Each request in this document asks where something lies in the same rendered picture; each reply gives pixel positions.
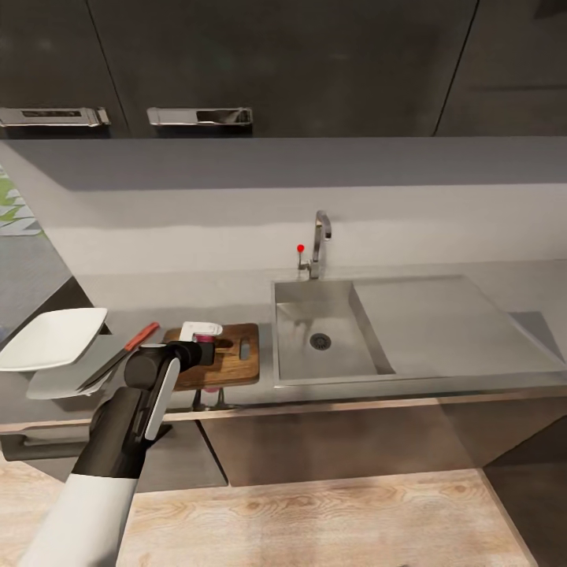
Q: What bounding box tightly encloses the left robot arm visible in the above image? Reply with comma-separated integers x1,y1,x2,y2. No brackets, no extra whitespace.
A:
15,321,223,567

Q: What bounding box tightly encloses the cutting board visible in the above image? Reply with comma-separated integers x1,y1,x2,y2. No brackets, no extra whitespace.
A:
161,324,259,388

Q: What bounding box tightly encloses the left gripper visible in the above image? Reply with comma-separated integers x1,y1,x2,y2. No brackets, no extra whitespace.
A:
172,341,215,370

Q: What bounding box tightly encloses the parer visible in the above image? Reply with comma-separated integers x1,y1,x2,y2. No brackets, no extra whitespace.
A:
78,322,158,390

